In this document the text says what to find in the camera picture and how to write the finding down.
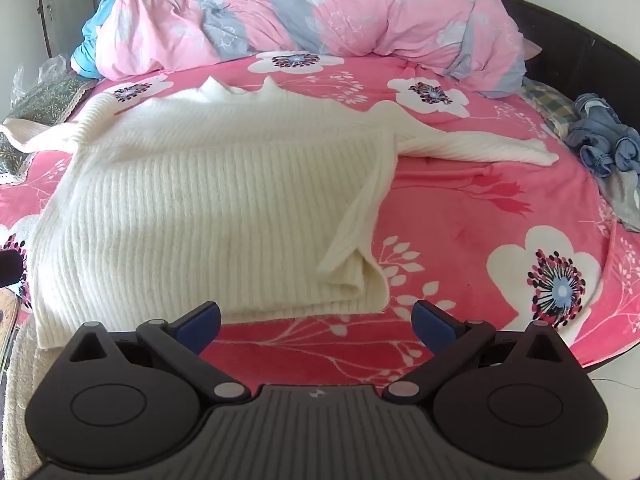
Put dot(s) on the black headboard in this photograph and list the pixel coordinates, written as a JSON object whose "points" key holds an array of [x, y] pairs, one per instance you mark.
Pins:
{"points": [[575, 45]]}

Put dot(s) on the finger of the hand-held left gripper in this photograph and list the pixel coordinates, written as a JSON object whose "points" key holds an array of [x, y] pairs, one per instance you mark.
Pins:
{"points": [[10, 267]]}

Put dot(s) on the pink grey floral duvet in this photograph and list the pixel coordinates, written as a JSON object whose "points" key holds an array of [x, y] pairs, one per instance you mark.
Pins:
{"points": [[350, 10]]}

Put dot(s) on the clear plastic bag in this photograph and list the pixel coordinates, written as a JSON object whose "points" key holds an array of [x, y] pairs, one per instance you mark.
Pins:
{"points": [[55, 67]]}

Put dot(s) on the blue denim jeans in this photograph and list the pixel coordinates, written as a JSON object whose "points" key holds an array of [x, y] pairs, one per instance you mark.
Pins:
{"points": [[600, 130]]}

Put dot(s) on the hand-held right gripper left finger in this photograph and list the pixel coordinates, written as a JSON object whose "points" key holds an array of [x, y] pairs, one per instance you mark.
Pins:
{"points": [[197, 327]]}

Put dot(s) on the grey door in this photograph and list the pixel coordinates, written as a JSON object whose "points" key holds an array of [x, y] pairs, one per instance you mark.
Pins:
{"points": [[65, 10]]}

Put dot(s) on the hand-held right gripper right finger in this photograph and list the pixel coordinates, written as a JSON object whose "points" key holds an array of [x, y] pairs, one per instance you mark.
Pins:
{"points": [[432, 327]]}

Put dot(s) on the blue cloth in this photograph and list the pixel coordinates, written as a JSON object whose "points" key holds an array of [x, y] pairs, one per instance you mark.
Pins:
{"points": [[87, 45]]}

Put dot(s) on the checkered pillow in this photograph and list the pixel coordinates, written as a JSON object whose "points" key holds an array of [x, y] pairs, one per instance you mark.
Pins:
{"points": [[550, 102]]}

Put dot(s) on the pink floral blanket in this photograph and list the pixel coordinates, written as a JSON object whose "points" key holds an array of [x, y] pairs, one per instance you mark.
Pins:
{"points": [[450, 200]]}

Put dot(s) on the grey cloth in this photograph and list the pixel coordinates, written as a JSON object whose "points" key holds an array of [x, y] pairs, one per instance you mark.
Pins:
{"points": [[625, 200]]}

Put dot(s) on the white knitted sweater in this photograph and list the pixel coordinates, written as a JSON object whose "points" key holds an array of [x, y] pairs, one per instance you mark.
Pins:
{"points": [[200, 200]]}

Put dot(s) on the green floral pillow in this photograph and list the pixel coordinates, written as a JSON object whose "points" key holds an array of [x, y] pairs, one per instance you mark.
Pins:
{"points": [[45, 100]]}

